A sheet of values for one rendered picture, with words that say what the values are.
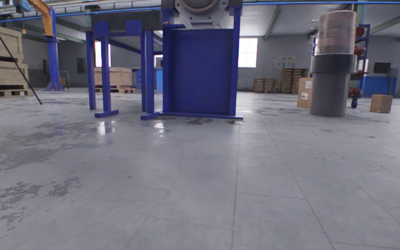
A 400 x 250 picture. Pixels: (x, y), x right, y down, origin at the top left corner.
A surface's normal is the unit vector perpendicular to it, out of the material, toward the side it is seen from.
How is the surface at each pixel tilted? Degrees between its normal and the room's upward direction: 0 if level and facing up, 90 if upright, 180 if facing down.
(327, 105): 90
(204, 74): 90
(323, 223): 0
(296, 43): 90
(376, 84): 90
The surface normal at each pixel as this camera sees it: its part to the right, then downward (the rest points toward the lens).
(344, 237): 0.03, -0.98
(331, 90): -0.40, 0.16
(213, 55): -0.17, 0.18
